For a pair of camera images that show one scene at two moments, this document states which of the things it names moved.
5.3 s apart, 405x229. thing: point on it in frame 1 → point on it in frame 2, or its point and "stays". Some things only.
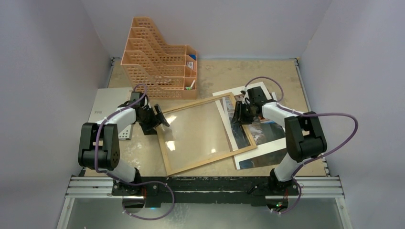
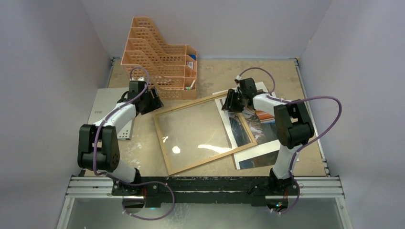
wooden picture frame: x=162 y=133 stays
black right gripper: x=239 y=111 → x=232 y=100
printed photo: x=264 y=130 stays
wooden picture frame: x=202 y=131 stays
